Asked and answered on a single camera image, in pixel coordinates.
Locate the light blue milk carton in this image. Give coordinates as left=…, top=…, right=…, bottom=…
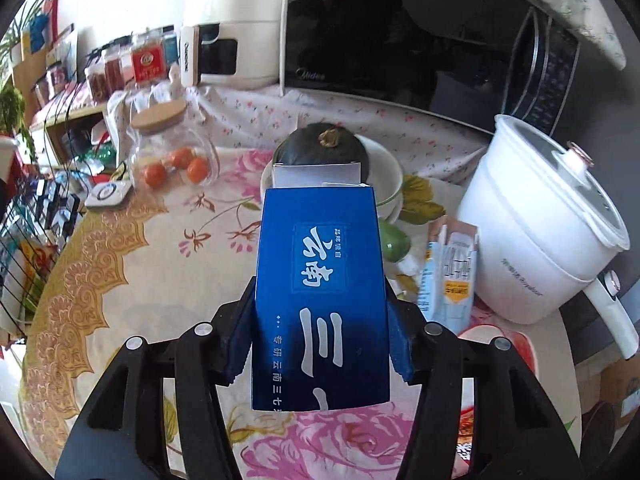
left=416, top=214, right=478, bottom=334

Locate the blue carton box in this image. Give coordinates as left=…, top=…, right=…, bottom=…
left=250, top=184, right=390, bottom=412

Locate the floral tablecloth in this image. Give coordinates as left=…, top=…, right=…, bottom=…
left=19, top=83, right=584, bottom=480

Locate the white electric cooking pot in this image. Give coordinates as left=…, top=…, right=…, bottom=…
left=457, top=115, right=639, bottom=359

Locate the white round gadget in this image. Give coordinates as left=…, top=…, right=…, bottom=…
left=85, top=180, right=132, bottom=209

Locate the glass jar cork lid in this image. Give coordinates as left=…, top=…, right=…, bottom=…
left=128, top=99, right=220, bottom=191

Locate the dark green pumpkin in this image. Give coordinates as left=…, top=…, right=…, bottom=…
left=272, top=122, right=370, bottom=182

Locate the red label jar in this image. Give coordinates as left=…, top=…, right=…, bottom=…
left=131, top=42, right=166, bottom=82

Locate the black microwave oven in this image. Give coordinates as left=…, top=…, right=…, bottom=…
left=283, top=0, right=580, bottom=133

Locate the cream air fryer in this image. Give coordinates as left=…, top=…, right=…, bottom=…
left=179, top=0, right=284, bottom=90

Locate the white bowl green handle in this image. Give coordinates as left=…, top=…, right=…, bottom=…
left=262, top=133, right=402, bottom=266

